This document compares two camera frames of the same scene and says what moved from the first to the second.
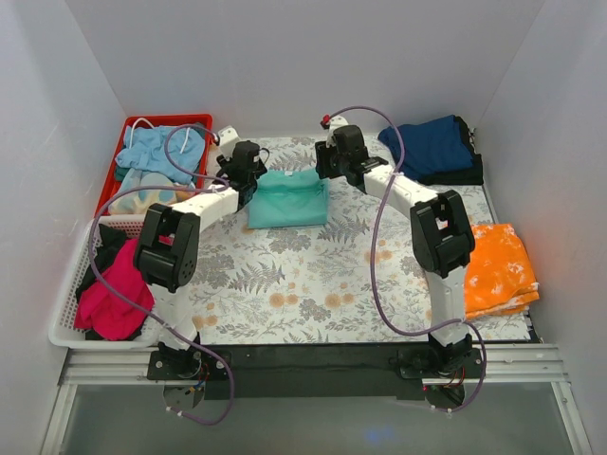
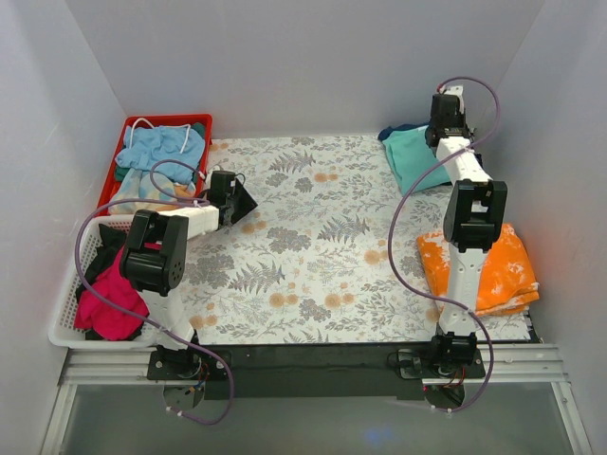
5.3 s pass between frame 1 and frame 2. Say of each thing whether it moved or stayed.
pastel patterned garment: stayed
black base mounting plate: stayed
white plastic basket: stayed
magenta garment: stayed
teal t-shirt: moved
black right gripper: moved
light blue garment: stayed
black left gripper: moved
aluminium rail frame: stayed
